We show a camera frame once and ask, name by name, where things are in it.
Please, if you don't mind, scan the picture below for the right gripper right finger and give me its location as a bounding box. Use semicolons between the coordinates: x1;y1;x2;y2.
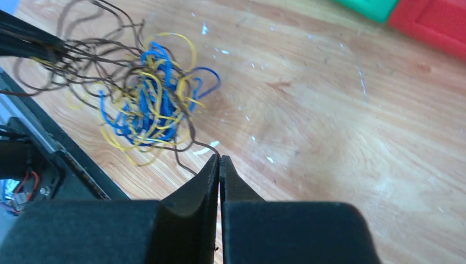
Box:
220;156;380;263

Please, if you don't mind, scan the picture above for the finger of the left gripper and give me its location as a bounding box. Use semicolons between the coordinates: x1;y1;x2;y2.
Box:
1;11;66;58

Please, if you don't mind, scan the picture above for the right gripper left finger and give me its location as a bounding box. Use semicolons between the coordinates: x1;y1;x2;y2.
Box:
1;155;220;263

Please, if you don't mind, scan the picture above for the dark brown wire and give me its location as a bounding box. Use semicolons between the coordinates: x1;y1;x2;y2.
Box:
0;0;221;177

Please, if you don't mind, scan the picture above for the green plastic bin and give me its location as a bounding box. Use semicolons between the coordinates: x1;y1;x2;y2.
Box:
336;0;398;24

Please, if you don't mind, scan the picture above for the red plastic bin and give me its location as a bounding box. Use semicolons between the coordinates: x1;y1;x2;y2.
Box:
387;0;465;60

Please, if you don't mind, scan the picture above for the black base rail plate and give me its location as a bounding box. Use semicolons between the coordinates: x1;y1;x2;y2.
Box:
0;69;132;219

